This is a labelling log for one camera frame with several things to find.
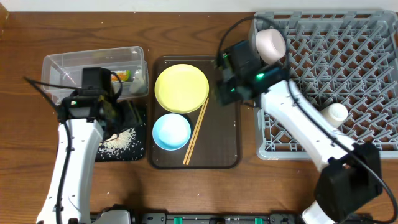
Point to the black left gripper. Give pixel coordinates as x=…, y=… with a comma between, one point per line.
x=130, y=114

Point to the grey dishwasher rack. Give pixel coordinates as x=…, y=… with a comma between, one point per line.
x=347, y=57

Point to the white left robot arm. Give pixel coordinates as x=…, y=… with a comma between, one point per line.
x=85, y=122

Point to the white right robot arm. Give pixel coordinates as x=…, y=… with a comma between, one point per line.
x=350, y=173

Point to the clear plastic bin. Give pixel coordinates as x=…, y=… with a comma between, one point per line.
x=64, y=71

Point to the small green cup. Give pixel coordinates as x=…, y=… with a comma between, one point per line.
x=335, y=114

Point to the crumpled white tissue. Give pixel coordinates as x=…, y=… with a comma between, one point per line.
x=138, y=85

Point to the dark brown tray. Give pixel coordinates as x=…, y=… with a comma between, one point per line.
x=218, y=143

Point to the black flat tray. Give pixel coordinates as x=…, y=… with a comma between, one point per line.
x=141, y=134

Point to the green snack wrapper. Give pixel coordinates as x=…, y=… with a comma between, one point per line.
x=123, y=75

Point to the yellow plate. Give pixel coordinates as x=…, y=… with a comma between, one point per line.
x=181, y=88

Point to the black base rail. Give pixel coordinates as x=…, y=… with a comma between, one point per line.
x=163, y=218

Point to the rice pile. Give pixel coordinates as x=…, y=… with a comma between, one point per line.
x=121, y=145

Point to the pink white bowl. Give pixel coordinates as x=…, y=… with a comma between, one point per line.
x=270, y=45

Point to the light blue bowl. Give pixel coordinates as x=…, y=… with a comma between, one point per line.
x=171, y=132

